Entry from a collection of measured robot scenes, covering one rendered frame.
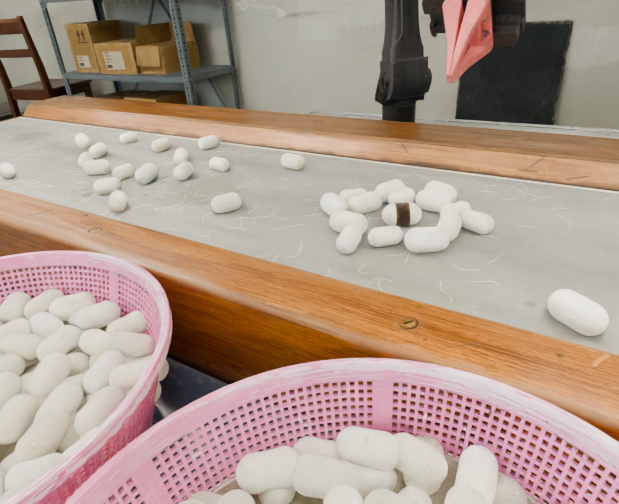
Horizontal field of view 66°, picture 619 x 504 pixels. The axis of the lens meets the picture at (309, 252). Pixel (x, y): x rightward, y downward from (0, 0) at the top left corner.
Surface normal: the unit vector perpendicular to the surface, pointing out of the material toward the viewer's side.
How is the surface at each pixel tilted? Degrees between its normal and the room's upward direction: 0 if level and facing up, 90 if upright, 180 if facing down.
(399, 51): 82
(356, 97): 90
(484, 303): 0
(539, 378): 0
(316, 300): 0
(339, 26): 90
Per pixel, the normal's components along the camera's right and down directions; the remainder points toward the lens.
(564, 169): -0.42, -0.30
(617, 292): -0.07, -0.87
